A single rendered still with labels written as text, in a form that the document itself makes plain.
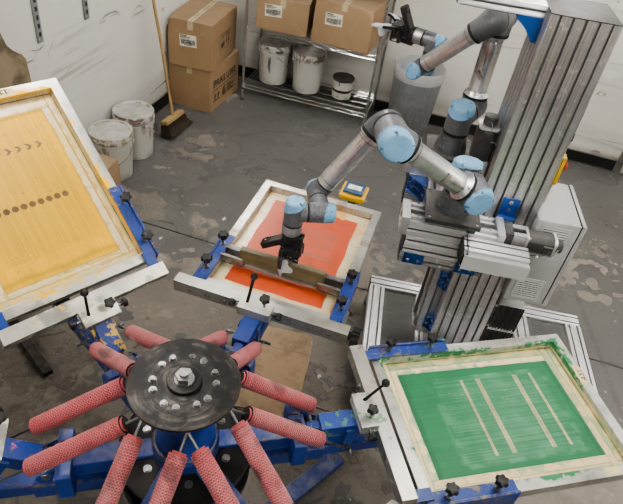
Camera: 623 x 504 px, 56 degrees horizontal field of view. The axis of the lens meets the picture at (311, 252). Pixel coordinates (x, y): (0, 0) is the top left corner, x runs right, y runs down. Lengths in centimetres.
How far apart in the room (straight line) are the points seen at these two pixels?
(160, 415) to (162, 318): 202
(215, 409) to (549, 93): 165
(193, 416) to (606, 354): 305
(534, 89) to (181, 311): 227
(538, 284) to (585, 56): 104
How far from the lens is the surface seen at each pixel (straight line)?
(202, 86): 549
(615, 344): 425
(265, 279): 241
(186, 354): 168
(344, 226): 275
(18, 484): 199
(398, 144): 202
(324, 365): 338
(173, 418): 157
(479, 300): 303
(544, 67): 239
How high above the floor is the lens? 261
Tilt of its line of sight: 40 degrees down
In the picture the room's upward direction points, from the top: 9 degrees clockwise
